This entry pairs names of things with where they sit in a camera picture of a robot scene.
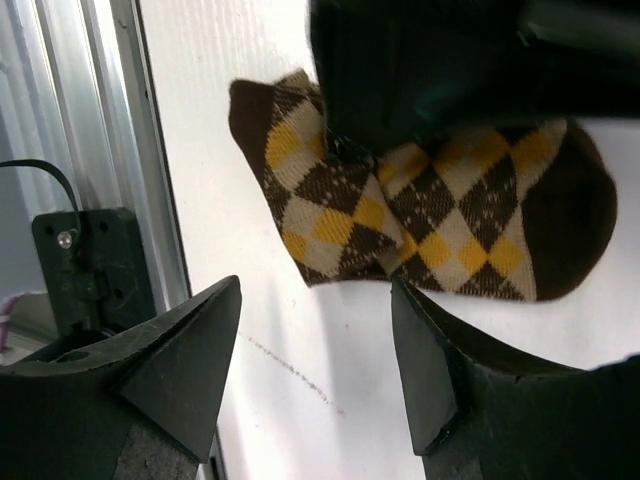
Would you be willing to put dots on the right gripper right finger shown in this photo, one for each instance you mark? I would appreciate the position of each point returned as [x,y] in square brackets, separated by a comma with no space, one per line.
[478,408]

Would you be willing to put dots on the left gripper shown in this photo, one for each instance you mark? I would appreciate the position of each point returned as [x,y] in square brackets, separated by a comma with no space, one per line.
[395,71]

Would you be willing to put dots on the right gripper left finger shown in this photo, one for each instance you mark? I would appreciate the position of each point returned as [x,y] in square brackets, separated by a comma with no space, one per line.
[142,404]

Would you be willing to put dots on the brown argyle sock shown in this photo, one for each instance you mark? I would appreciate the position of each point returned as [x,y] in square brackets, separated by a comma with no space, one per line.
[521,214]

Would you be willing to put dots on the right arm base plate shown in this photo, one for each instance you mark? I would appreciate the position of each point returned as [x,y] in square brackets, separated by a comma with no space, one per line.
[95,270]

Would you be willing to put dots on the aluminium rail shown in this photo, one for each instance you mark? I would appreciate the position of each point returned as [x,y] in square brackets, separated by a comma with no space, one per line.
[80,131]

